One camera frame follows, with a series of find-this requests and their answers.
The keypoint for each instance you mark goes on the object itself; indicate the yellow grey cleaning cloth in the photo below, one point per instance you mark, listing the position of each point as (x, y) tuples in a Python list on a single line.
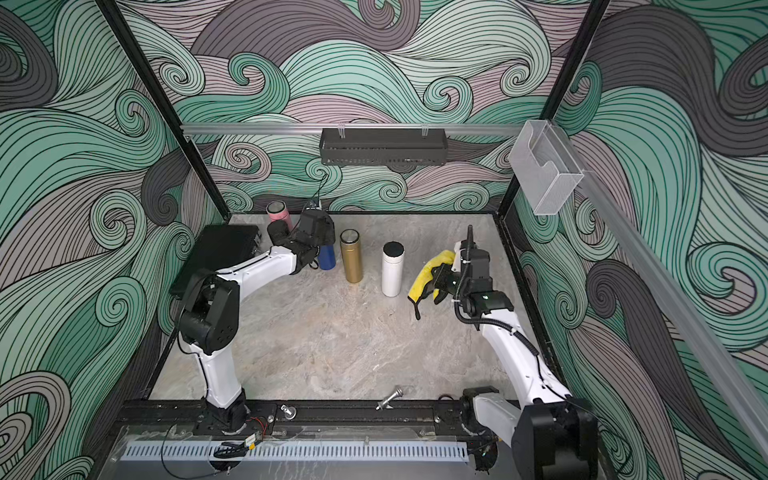
[(426, 285)]

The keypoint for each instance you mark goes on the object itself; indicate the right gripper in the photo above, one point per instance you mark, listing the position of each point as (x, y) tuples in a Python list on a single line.
[(440, 274)]

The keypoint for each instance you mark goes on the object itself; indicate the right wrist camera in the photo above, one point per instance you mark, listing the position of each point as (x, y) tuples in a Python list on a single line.
[(460, 260)]

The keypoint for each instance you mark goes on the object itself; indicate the pink thermos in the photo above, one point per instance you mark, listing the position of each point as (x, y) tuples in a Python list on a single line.
[(277, 210)]

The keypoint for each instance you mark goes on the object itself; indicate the white thermos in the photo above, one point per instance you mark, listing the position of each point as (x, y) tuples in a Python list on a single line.
[(393, 255)]

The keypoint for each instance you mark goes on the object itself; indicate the white slotted cable duct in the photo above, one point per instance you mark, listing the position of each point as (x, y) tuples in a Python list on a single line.
[(415, 451)]

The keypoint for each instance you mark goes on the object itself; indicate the silver knob on rail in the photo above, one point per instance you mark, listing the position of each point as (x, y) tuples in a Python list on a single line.
[(288, 411)]

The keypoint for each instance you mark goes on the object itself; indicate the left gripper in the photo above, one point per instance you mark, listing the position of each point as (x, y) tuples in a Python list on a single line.
[(329, 233)]

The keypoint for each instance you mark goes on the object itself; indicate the blue thermos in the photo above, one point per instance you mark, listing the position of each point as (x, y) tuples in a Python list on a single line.
[(326, 257)]

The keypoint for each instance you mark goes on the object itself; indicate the silver bolt on rail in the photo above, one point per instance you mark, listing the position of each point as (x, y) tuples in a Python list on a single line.
[(386, 402)]

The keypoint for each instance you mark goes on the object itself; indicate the black thermos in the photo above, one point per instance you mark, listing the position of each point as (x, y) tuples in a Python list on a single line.
[(279, 232)]

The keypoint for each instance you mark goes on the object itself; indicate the black hard case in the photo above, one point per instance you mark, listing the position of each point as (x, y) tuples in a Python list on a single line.
[(217, 247)]

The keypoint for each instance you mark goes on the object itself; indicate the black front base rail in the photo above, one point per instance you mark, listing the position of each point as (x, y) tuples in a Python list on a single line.
[(441, 412)]

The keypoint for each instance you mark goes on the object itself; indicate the gold thermos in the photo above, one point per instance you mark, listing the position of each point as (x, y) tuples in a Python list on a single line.
[(350, 248)]

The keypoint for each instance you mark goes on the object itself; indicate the black wall shelf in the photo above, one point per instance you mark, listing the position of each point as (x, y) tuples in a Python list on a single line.
[(383, 147)]

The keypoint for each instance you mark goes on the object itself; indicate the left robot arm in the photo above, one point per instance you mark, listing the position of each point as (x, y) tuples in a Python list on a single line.
[(209, 319)]

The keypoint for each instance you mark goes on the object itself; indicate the clear acrylic wall holder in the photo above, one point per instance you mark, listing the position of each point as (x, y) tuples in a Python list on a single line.
[(545, 163)]

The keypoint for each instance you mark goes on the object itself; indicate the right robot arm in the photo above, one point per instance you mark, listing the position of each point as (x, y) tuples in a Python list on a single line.
[(551, 434)]

